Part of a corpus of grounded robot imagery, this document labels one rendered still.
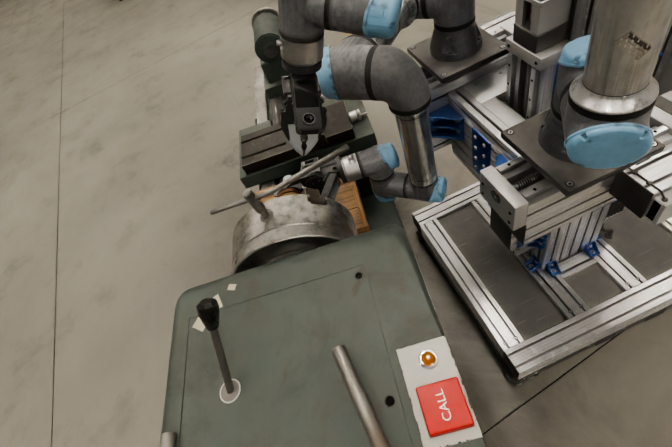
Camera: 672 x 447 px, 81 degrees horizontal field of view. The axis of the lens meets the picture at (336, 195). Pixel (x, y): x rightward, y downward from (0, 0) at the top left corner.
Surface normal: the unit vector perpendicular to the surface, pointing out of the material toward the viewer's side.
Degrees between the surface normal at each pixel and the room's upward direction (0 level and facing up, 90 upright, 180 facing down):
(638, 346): 0
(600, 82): 91
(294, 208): 18
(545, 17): 90
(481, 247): 0
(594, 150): 98
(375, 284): 0
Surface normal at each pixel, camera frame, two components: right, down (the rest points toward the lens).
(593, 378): -0.27, -0.62
